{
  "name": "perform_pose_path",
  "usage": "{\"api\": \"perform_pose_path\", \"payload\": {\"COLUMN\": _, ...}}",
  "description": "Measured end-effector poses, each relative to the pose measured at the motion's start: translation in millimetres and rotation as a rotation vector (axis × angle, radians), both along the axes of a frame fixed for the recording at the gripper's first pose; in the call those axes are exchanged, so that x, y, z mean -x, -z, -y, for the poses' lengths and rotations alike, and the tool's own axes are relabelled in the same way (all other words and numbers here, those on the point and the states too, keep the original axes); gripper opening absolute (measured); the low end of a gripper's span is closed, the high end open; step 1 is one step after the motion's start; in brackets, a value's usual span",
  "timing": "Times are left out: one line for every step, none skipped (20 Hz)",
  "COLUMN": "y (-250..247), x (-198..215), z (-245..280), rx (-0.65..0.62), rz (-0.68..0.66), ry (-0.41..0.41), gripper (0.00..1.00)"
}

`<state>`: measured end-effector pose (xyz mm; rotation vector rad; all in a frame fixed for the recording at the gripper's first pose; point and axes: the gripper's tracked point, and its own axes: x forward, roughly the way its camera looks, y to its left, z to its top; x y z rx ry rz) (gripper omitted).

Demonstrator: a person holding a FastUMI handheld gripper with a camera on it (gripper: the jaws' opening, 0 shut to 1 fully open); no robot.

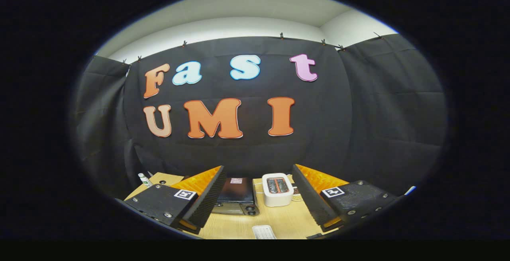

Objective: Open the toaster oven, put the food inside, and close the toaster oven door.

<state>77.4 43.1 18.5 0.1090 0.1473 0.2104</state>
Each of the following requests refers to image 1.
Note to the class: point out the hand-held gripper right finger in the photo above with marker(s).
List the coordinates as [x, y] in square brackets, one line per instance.
[308, 197]

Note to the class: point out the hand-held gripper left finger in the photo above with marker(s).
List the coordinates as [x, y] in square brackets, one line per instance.
[207, 199]

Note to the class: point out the black toaster oven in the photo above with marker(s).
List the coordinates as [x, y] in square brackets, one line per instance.
[237, 193]

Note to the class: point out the white pop-up toaster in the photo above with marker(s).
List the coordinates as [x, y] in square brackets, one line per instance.
[277, 199]

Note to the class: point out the white divided snack dish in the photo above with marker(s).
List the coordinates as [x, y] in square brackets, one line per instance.
[297, 194]

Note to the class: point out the white rectangular plate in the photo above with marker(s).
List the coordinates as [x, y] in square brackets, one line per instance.
[263, 232]

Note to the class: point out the white bottle with green label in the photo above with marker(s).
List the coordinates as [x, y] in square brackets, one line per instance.
[144, 180]

